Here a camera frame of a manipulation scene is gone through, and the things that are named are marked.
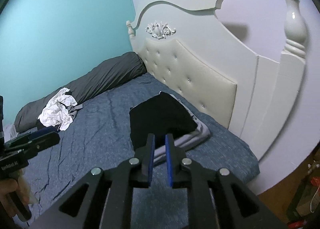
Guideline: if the person's left hand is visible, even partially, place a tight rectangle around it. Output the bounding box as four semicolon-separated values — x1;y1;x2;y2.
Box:
1;168;37;218

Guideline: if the black sweater with white trim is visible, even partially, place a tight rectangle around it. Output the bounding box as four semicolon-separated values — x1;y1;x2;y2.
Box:
129;92;197;150

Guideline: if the light grey duvet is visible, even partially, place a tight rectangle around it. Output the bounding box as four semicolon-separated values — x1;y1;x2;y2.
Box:
3;123;18;142

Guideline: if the black and white clothes pile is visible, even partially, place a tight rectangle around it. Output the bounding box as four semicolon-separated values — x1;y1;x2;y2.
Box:
37;87;83;131

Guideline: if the floor clutter beside bed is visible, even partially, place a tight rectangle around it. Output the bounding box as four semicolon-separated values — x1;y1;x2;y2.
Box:
286;153;320;229

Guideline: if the dark grey long bolster pillow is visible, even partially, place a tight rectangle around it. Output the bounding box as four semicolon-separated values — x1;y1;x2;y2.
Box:
14;52;147;133

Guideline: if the cream tufted headboard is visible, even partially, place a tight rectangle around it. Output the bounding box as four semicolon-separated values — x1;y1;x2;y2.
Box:
126;0;307;159

